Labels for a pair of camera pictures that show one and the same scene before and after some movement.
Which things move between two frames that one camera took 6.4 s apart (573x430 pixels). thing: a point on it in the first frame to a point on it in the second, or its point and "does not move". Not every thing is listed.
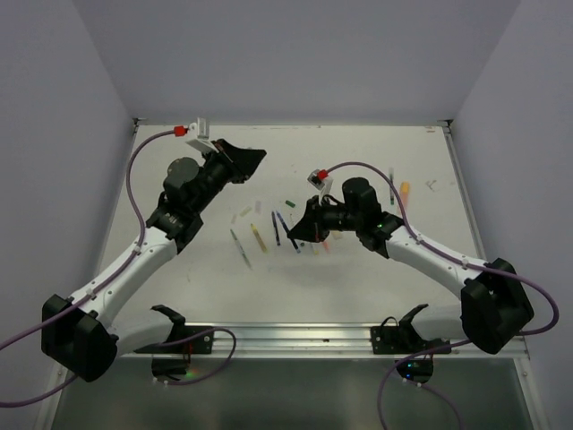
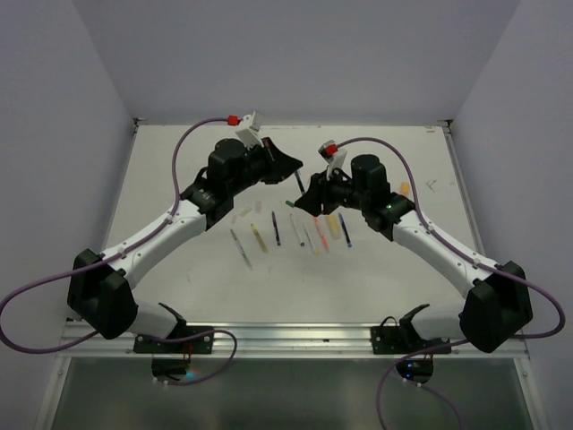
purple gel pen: x=276 y=229 does not move
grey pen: x=237 y=241 does not move
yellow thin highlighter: x=259 y=237 does not move
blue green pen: x=286 y=227 to x=346 y=230
